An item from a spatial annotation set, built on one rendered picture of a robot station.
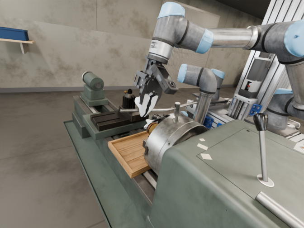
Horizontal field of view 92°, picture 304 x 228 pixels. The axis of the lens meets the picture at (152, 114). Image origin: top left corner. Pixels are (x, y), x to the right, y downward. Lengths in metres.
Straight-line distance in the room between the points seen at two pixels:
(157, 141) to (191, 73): 0.48
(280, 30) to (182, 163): 0.61
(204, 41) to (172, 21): 0.12
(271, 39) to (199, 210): 0.67
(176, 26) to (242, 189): 0.46
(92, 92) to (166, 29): 1.21
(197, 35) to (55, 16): 4.18
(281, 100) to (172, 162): 0.80
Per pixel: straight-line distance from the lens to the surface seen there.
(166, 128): 0.63
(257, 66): 1.28
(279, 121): 1.14
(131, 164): 0.90
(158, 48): 0.50
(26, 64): 4.67
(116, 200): 1.18
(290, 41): 0.75
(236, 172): 0.46
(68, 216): 1.82
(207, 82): 0.91
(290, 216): 0.41
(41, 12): 4.56
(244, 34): 0.79
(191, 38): 0.53
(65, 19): 4.55
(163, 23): 0.51
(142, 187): 0.83
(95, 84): 1.55
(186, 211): 0.52
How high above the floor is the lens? 1.52
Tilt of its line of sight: 26 degrees down
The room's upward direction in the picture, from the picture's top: 9 degrees clockwise
